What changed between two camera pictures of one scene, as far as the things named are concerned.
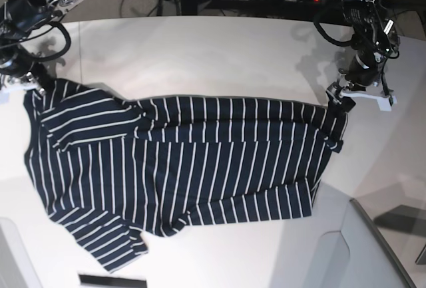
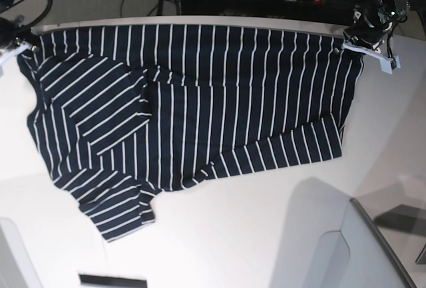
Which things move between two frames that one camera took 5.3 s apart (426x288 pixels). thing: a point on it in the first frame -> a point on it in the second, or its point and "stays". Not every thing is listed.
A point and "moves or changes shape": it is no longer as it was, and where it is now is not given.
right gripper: (363, 69) -> (368, 28)
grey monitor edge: (389, 245) stays
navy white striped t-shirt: (107, 167) moves or changes shape
